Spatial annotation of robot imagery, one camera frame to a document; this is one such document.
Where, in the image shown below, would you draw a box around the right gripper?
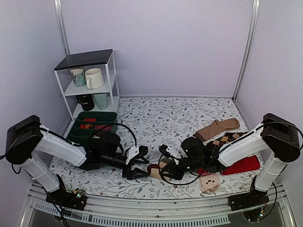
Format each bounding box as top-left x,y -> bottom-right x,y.
160,158 -> 203,182

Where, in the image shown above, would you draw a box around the striped beige knit sock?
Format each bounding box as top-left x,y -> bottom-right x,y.
147,158 -> 170,180

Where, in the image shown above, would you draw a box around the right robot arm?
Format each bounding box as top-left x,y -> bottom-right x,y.
158,113 -> 303,206

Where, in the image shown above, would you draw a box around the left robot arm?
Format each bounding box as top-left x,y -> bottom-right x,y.
2,115 -> 150,205

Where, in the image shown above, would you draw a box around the red socks in bin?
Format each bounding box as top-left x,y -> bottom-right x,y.
79,118 -> 113,131

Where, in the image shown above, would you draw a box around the red beige character sock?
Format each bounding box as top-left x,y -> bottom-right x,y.
198,170 -> 221,194

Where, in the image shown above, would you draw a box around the floral patterned table mat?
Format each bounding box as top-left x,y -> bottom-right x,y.
50,97 -> 257,200

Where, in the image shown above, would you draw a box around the tan brown plain sock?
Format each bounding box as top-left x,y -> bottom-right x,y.
193,118 -> 240,141

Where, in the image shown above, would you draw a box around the brown argyle sock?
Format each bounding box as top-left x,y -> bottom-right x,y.
205,132 -> 247,149

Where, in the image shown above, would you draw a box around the green divided organizer bin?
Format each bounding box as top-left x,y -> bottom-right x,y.
66,111 -> 117,144

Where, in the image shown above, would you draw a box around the pale green cup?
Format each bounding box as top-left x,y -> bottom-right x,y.
93,93 -> 108,110

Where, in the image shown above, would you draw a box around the red folded sock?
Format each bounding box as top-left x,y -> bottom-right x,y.
221,155 -> 260,175

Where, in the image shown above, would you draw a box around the black mug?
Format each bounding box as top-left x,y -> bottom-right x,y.
76,94 -> 95,111

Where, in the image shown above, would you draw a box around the white metal shelf unit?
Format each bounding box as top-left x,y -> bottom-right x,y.
54,49 -> 120,121

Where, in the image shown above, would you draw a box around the cream ceramic mug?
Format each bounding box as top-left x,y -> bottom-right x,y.
85,68 -> 104,90

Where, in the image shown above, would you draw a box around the teal patterned mug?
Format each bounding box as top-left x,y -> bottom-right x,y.
69,68 -> 86,87

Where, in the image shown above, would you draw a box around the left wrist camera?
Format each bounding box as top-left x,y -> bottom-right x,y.
125,146 -> 148,165

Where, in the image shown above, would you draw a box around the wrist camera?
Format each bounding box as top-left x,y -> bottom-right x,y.
125,146 -> 148,165
159,144 -> 182,165

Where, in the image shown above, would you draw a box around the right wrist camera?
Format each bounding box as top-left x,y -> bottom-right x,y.
159,144 -> 182,165

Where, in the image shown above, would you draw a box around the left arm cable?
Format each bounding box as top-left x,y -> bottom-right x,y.
89,122 -> 138,148

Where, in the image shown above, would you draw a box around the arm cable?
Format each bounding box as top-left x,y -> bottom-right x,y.
158,151 -> 221,186
89,122 -> 138,148

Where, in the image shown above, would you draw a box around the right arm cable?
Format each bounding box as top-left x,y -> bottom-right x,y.
158,151 -> 221,186

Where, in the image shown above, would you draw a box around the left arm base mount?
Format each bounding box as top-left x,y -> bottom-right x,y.
45,174 -> 87,211

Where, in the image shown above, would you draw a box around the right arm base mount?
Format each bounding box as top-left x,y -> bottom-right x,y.
228,176 -> 272,223

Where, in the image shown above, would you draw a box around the aluminium front rail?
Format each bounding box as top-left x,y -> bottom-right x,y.
18,182 -> 296,227

